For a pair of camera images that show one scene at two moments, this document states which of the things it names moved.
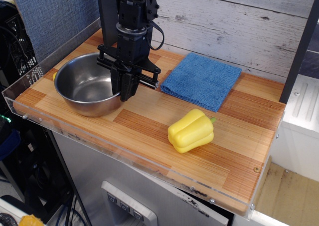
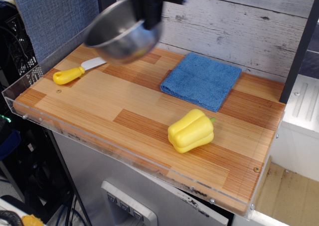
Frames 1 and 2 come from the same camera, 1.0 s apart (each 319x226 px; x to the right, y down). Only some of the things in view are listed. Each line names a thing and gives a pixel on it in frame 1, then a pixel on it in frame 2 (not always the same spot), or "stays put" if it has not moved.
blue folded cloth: [201, 80] stays put
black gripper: [133, 54] -> [147, 1]
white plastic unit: [296, 146] stays put
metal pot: [85, 87] -> [118, 36]
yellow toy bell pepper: [191, 130] stays put
